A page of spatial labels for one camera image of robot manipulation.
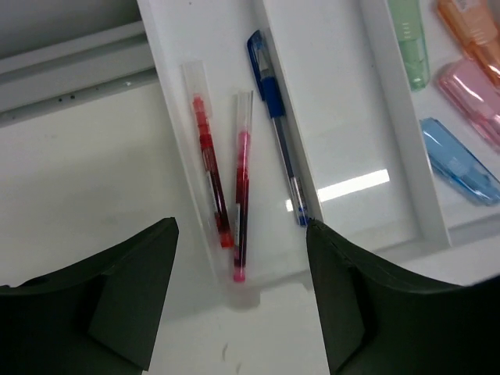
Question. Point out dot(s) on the orange eraser case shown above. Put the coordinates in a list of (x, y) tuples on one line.
[(473, 26)]

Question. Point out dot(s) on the blue ballpoint pen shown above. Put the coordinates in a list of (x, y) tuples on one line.
[(268, 88)]

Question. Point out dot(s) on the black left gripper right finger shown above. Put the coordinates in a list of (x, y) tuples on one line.
[(379, 318)]

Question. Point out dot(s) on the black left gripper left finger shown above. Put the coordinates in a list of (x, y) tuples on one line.
[(100, 315)]

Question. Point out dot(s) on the pink eraser case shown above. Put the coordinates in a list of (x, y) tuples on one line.
[(468, 88)]

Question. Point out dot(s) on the green eraser case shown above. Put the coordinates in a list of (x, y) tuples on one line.
[(408, 26)]

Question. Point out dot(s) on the white divided organizer tray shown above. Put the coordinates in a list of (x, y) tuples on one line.
[(352, 127)]

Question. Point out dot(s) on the dark red gel pen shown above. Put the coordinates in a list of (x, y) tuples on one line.
[(244, 134)]

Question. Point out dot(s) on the blue eraser case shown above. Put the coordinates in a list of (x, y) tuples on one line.
[(455, 164)]

